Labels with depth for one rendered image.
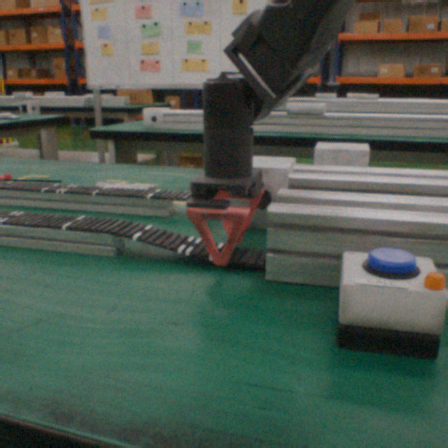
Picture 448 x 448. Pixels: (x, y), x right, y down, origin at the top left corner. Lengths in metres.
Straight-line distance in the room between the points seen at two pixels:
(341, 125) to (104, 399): 1.85
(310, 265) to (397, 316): 0.14
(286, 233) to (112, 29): 3.48
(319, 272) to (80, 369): 0.26
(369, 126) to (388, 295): 1.73
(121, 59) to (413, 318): 3.58
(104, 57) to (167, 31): 0.57
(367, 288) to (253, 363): 0.11
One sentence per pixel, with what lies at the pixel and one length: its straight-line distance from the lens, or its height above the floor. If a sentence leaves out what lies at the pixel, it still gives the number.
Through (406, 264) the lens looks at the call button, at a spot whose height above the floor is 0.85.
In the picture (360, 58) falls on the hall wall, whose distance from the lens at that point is 11.00.
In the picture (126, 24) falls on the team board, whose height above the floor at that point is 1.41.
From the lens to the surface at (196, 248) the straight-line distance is 0.58.
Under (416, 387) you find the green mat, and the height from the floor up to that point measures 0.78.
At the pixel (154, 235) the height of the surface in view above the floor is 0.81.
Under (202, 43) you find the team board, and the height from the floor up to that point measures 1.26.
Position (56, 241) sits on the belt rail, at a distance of 0.65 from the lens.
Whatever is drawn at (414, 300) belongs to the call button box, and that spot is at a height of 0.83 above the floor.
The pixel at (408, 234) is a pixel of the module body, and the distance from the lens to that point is 0.51.
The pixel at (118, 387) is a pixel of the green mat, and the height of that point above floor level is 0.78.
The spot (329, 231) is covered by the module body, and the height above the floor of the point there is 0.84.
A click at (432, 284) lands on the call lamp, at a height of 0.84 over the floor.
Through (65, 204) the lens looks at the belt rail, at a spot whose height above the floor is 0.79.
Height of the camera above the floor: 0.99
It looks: 18 degrees down
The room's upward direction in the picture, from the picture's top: straight up
